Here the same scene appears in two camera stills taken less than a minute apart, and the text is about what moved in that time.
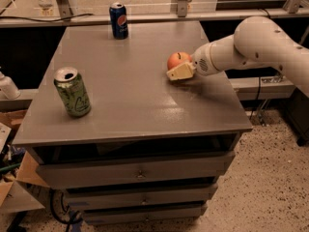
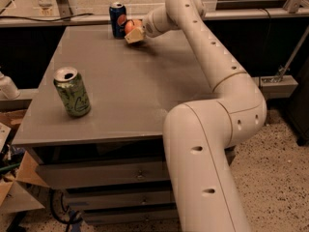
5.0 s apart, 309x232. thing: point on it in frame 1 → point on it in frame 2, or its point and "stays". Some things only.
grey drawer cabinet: (152, 150) stays
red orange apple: (178, 58) → (132, 24)
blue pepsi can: (119, 19) stays
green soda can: (72, 92) stays
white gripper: (202, 61) → (148, 27)
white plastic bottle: (8, 87) stays
